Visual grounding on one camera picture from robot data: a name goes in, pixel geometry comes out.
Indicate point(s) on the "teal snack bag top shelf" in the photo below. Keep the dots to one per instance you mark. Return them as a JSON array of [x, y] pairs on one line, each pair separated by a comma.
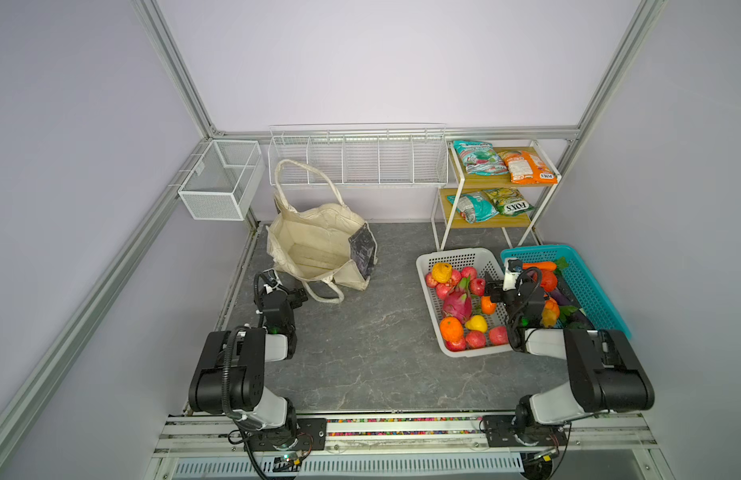
[[479, 158]]

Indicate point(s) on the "teal snack bag lower shelf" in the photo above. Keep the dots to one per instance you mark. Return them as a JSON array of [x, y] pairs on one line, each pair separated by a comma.
[[474, 207]]

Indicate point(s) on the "red apple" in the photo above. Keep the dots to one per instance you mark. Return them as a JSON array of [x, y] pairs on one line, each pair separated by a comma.
[[469, 272], [477, 287], [475, 340], [456, 346], [430, 281], [498, 336]]

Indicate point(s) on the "red apple back right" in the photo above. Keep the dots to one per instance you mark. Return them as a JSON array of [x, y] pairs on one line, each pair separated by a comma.
[[469, 272]]

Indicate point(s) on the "small orange tangerine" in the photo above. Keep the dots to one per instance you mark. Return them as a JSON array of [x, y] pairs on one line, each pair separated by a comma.
[[487, 306]]

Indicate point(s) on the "red apple front middle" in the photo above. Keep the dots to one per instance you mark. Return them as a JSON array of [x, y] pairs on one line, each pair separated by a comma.
[[475, 340]]

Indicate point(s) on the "pink dragon fruit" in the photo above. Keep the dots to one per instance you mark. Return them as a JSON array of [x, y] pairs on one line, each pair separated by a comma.
[[457, 303]]

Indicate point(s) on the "yellow lemon fruit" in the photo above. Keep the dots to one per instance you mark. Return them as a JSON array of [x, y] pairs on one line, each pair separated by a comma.
[[477, 323]]

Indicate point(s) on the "orange carrot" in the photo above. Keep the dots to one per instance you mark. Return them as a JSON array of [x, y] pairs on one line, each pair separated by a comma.
[[559, 264]]

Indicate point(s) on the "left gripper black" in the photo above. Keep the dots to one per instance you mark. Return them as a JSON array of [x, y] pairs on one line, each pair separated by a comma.
[[274, 301]]

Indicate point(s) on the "red apple front right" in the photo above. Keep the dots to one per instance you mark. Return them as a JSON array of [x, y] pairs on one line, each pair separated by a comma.
[[498, 336]]

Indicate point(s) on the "orange snack bag top shelf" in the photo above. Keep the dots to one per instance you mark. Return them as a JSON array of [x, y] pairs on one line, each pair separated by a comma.
[[525, 168]]

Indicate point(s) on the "teal plastic vegetable basket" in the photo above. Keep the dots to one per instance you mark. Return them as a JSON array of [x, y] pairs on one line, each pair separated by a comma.
[[594, 302]]

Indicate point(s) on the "cream canvas tote bag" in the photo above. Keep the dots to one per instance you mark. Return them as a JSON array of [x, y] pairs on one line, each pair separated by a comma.
[[325, 248]]

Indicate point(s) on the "red tomato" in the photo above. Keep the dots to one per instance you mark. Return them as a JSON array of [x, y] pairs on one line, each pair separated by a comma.
[[549, 281]]

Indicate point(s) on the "purple eggplant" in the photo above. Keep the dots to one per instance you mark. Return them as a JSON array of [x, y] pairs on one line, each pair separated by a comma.
[[571, 314]]

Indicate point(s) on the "white mesh box basket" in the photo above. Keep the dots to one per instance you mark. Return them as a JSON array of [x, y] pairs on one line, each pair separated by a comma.
[[223, 181]]

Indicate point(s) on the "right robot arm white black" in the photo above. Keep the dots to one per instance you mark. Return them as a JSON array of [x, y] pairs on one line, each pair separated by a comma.
[[604, 373]]

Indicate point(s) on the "red apple front left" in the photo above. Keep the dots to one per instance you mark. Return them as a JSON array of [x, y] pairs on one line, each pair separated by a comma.
[[456, 346]]

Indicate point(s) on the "white wire wall basket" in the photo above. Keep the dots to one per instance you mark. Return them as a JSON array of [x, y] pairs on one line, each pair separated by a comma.
[[405, 154]]

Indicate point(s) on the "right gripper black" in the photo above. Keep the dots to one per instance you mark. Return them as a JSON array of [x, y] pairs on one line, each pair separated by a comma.
[[503, 291]]

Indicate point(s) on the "red apple back left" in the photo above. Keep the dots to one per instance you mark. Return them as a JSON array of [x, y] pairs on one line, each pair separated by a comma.
[[430, 281]]

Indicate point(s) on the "yellow orange mango fruit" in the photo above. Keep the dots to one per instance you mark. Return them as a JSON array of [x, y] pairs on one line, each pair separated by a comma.
[[441, 272]]

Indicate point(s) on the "green snack bag lower shelf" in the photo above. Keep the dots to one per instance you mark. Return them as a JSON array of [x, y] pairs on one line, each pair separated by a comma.
[[508, 201]]

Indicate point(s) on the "red apple centre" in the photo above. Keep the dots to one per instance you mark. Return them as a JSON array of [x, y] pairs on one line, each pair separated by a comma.
[[477, 287]]

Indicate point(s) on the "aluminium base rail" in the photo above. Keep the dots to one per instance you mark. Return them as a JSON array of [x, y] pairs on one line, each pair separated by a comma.
[[414, 445]]

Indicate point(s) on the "white plastic fruit basket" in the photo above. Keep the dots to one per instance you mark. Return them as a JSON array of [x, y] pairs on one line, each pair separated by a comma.
[[487, 268]]

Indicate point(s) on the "teal snack bag shelf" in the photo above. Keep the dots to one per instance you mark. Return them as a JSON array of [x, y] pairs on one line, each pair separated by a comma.
[[479, 158], [474, 207]]

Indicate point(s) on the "white two-tier wooden shelf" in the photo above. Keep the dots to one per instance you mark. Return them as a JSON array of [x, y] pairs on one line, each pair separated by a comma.
[[499, 185]]

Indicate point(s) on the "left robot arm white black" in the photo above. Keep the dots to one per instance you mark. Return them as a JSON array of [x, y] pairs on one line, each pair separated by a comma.
[[229, 378]]

